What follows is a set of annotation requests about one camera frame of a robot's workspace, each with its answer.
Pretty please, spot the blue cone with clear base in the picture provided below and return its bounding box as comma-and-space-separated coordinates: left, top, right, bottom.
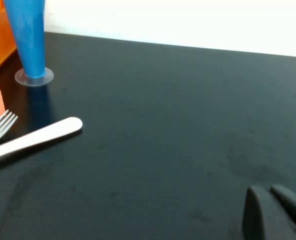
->
2, 0, 55, 88

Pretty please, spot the white plastic cutlery handle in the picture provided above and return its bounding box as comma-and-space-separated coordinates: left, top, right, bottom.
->
0, 116, 83, 171

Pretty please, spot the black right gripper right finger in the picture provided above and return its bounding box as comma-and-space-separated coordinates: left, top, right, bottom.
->
270, 184, 296, 227

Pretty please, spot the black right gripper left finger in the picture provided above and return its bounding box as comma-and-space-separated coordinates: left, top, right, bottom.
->
242, 185, 296, 240

